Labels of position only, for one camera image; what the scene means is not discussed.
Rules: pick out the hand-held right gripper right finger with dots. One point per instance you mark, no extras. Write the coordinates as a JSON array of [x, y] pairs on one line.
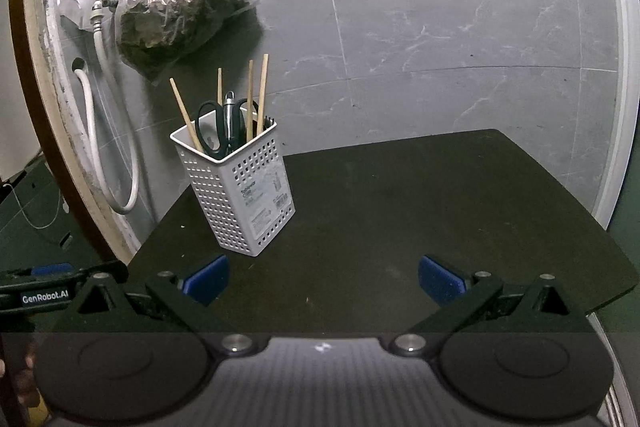
[[440, 279]]

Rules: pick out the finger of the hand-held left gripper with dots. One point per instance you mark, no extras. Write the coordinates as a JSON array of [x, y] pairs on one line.
[[50, 269]]

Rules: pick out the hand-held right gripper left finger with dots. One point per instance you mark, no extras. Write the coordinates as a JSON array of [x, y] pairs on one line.
[[207, 277]]

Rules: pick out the white plastic utensil basket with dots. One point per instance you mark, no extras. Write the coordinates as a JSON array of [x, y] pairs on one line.
[[235, 202]]

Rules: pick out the wooden chopstick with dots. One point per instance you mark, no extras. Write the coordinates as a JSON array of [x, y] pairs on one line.
[[185, 112], [220, 87], [250, 97], [263, 92]]

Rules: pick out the dark green box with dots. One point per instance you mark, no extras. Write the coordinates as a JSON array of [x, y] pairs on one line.
[[30, 207]]

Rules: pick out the wooden door frame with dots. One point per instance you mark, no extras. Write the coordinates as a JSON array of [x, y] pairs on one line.
[[42, 57]]

